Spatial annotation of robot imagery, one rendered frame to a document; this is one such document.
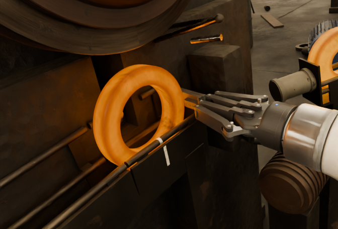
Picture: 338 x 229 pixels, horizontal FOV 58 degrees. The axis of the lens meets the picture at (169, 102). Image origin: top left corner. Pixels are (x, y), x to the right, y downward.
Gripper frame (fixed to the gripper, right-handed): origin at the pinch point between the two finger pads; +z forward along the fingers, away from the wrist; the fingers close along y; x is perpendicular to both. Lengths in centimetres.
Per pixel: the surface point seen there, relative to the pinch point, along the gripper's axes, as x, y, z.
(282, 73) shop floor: -80, 186, 63
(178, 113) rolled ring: -1.2, -3.9, -0.4
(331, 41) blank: 3.3, 32.9, -14.7
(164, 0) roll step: 19.8, -5.7, -2.0
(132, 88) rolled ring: 7.6, -12.6, 0.5
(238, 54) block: 4.7, 14.3, -2.3
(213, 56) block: 5.6, 9.1, 0.6
